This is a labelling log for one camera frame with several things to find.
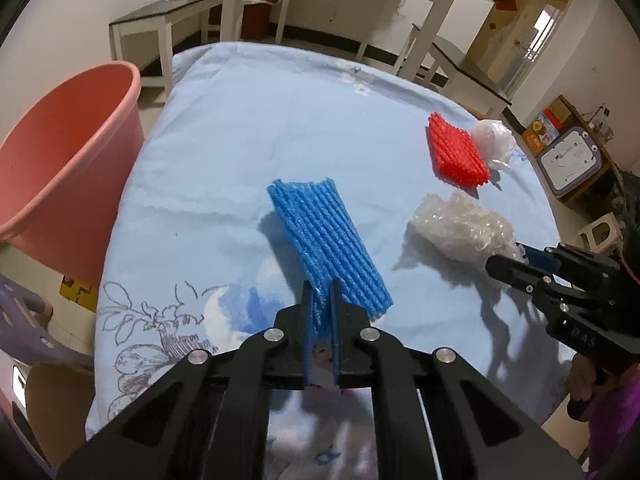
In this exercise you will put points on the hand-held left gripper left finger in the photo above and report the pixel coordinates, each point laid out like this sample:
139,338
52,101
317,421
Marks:
309,340

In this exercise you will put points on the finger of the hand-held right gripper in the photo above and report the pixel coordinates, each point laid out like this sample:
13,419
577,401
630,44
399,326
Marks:
540,260
515,272

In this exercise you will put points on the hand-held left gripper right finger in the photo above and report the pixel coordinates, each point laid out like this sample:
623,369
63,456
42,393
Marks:
336,340

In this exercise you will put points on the clear bubble wrap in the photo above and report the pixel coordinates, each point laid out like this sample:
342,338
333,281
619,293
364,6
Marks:
465,227

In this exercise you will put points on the blue foam net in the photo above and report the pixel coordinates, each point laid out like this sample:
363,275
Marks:
320,230

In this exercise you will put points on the pink plastic bucket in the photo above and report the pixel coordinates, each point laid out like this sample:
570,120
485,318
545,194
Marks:
60,160

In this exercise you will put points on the person's right forearm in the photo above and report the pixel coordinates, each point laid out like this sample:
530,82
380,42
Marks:
617,430

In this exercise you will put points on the person's right hand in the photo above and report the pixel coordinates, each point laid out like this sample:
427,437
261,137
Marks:
582,390

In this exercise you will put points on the white plastic stool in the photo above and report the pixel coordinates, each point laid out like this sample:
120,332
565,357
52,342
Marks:
600,232

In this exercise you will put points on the wooden shelf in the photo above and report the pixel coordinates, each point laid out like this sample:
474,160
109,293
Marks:
607,180

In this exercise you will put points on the clear white plastic bag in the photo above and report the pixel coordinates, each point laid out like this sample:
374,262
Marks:
495,142

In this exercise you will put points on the colourful cardboard box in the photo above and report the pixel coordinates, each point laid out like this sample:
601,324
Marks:
542,130

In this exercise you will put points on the red foam net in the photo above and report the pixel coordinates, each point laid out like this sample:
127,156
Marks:
457,152

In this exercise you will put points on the empty white bench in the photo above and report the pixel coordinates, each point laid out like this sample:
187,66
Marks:
465,70

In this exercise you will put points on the door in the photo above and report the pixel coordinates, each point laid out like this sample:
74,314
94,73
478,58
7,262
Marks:
535,45

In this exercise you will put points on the yellow box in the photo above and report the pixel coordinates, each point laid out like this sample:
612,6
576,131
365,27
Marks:
77,292

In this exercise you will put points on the glass top dining table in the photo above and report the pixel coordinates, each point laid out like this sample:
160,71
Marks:
435,15

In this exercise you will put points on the purple plastic stool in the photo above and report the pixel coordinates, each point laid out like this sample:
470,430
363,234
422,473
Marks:
25,330

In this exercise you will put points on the red bin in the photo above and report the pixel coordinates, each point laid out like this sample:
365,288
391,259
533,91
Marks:
256,20

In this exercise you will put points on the white bench with papers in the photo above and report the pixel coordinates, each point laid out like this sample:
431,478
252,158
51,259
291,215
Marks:
155,15

